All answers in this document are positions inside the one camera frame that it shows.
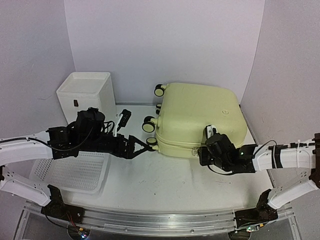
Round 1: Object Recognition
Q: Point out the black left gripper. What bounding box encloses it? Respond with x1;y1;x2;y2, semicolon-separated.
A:
79;133;149;160

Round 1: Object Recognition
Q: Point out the silver suitcase zipper pull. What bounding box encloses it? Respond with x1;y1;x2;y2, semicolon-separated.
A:
191;147;199;157

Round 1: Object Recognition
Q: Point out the pale yellow hard-shell suitcase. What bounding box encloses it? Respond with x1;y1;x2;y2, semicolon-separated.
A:
142;83;248;159

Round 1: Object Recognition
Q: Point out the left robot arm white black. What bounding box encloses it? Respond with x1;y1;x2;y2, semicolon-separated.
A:
0;107;152;219

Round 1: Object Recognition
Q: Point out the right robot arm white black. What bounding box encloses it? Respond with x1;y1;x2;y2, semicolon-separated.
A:
197;133;320;222

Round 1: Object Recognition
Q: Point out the white perforated plastic basket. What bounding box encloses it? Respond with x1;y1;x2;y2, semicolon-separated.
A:
29;151;110;194

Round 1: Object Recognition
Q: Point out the white three-drawer storage cabinet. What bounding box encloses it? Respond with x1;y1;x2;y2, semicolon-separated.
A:
56;72;117;124

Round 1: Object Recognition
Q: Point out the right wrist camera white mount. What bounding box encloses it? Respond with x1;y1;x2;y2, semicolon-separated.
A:
204;124;218;139

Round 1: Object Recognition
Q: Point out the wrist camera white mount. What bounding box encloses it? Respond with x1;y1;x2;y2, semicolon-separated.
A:
113;109;132;137
204;124;218;139

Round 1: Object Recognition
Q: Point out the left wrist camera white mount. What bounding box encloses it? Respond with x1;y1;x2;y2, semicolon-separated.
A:
113;109;132;137

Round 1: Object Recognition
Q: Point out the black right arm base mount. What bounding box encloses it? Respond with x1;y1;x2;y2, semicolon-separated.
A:
234;189;278;230

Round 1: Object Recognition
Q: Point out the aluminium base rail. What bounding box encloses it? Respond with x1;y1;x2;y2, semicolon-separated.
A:
24;199;293;233

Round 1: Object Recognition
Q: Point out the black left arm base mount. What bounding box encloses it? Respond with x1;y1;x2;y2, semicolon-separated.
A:
41;184;85;224

